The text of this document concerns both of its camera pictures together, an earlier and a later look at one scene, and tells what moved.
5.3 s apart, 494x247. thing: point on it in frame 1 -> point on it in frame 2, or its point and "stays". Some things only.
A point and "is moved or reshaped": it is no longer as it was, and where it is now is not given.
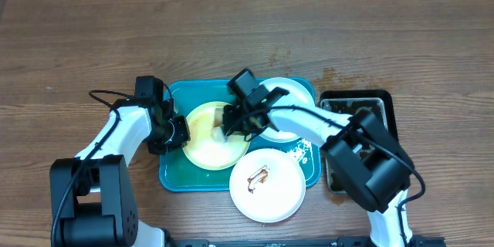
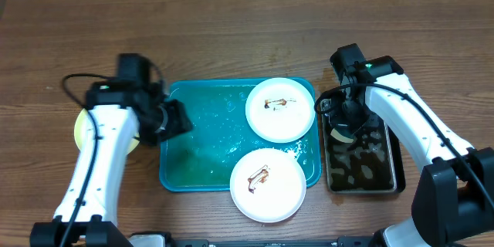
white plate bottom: (267, 185) stays
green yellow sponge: (218, 131) is moved or reshaped
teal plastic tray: (178, 173) stays
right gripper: (236, 126) -> (340, 119)
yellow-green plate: (205, 153) -> (79, 132)
